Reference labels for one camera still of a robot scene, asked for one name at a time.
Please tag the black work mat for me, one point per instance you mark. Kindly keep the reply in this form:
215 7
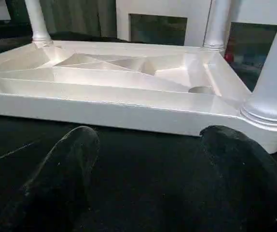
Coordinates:
141 181

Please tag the grey curtain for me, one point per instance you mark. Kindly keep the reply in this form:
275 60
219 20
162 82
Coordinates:
80 17

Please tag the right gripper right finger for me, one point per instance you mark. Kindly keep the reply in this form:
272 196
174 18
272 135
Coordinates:
244 183

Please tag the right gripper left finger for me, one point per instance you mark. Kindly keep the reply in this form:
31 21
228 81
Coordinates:
56 183

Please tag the white plastic table leg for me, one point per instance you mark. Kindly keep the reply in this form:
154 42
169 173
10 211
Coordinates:
217 24
273 72
38 21

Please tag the white plastic table top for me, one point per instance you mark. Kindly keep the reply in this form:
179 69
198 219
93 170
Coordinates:
104 96

